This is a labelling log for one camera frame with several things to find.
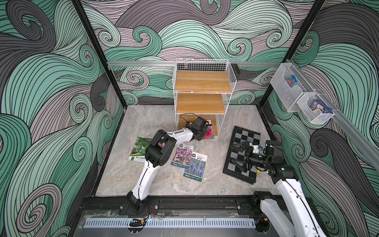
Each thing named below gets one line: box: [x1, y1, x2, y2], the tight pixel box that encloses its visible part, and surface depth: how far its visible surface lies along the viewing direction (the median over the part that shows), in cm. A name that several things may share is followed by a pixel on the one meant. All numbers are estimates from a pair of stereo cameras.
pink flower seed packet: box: [170, 143, 194, 169], surface depth 94 cm
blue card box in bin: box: [309, 99, 334, 114], surface depth 67 cm
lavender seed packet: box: [183, 151, 208, 183], surface depth 89 cm
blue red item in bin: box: [287, 74, 299, 87], surface depth 85 cm
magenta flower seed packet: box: [202, 125, 215, 140], surface depth 103 cm
